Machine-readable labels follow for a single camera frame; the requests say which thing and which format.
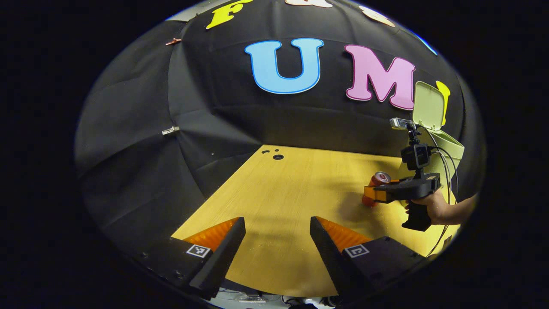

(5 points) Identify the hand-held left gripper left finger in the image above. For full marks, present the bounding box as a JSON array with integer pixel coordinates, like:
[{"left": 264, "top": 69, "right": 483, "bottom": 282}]
[{"left": 139, "top": 217, "right": 247, "bottom": 301}]

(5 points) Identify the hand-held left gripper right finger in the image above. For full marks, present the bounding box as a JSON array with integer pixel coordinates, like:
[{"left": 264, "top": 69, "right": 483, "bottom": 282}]
[{"left": 310, "top": 216, "right": 429, "bottom": 303}]

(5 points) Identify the orange pop can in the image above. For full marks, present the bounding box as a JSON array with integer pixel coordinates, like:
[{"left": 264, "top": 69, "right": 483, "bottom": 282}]
[{"left": 362, "top": 171, "right": 392, "bottom": 207}]

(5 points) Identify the pale green desktop garbage bin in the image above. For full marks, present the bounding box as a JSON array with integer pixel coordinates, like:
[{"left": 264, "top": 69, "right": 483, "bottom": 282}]
[{"left": 412, "top": 81, "right": 465, "bottom": 204}]

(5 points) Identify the wooden desktop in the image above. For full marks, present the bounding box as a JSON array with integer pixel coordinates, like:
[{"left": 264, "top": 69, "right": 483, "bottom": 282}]
[{"left": 171, "top": 145, "right": 462, "bottom": 298}]

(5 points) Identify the black backdrop cloth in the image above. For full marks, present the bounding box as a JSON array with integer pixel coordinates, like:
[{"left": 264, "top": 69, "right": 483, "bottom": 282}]
[{"left": 74, "top": 0, "right": 487, "bottom": 267}]

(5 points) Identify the thin gripper cable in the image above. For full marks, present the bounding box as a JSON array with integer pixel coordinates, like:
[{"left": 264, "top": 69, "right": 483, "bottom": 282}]
[{"left": 422, "top": 126, "right": 459, "bottom": 258}]

